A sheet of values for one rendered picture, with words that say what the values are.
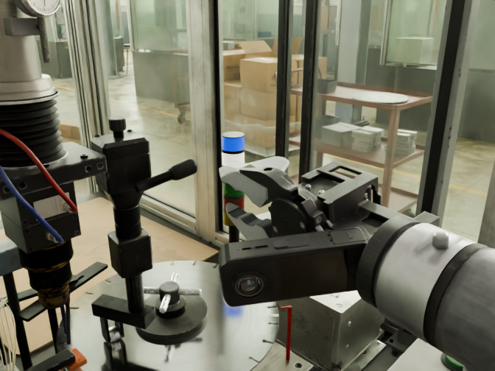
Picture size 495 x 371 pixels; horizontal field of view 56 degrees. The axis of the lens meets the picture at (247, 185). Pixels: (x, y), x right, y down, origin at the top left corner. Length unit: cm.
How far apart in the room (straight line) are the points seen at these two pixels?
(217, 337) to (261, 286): 35
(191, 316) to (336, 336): 28
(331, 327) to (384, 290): 55
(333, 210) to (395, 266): 8
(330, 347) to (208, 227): 59
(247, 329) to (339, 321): 20
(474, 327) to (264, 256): 14
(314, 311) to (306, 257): 54
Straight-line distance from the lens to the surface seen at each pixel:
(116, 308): 67
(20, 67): 50
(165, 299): 69
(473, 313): 30
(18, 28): 49
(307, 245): 35
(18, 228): 54
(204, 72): 121
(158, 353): 68
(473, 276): 31
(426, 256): 32
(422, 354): 80
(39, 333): 111
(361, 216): 39
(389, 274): 33
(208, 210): 132
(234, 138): 89
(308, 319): 90
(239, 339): 69
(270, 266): 34
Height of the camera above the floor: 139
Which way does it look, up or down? 21 degrees down
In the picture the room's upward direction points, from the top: straight up
